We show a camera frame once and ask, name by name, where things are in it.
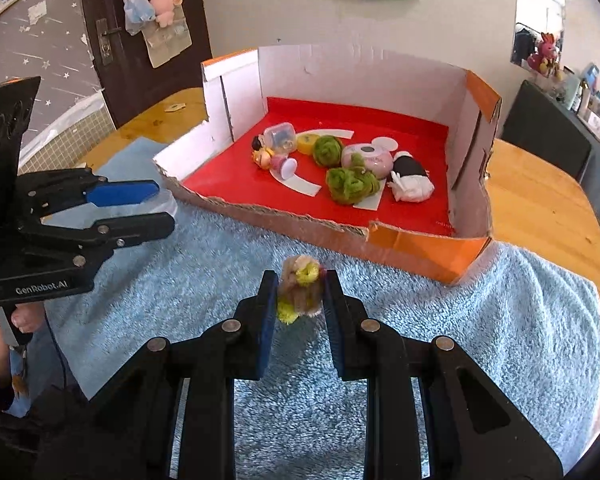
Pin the white grid-pattern panel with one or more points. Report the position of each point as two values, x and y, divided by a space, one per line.
75 130

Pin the small wooden piece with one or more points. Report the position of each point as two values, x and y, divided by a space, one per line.
175 106

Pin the small green chenille toy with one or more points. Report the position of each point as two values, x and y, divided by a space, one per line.
328 150

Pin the red printed paper liner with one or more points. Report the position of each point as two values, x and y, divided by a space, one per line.
427 200

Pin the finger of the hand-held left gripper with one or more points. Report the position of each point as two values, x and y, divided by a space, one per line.
140 230
125 192

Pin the light blue plush cloth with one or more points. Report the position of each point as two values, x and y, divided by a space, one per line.
137 15

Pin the clear plastic case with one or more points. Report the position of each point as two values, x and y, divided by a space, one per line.
280 135

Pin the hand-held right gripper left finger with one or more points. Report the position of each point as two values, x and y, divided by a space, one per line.
267 325

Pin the orange cardboard box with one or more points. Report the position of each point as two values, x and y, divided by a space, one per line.
415 250

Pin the dark brown door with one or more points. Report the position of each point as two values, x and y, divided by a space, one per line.
110 90

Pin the blue fluffy towel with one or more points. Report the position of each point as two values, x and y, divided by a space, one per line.
180 285

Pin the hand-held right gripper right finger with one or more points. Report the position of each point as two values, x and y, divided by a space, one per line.
332 330

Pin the pink plush pig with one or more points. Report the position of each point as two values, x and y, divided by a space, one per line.
162 7

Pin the white paper sticker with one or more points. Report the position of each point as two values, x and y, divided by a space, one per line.
37 10

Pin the cloth-covered side table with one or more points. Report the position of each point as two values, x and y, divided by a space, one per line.
545 130

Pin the pink round device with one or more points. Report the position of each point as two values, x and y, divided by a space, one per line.
370 157

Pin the large green chenille toy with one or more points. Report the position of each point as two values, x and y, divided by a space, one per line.
352 185

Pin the blond girl figurine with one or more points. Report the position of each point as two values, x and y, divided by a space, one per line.
280 162

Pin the dark-haired boy figurine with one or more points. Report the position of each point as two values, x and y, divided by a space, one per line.
257 142

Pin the brown-haired small doll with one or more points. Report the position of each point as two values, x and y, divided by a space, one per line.
302 285

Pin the yellow bottle cap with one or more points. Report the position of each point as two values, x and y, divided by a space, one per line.
307 145

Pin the pink rabbit plush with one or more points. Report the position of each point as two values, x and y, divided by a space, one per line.
545 55

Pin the wall mirror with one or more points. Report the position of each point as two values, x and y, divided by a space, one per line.
540 5

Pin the person's blue clothing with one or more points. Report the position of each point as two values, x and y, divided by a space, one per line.
19 380

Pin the black roll with white tissue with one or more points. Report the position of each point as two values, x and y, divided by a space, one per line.
410 167

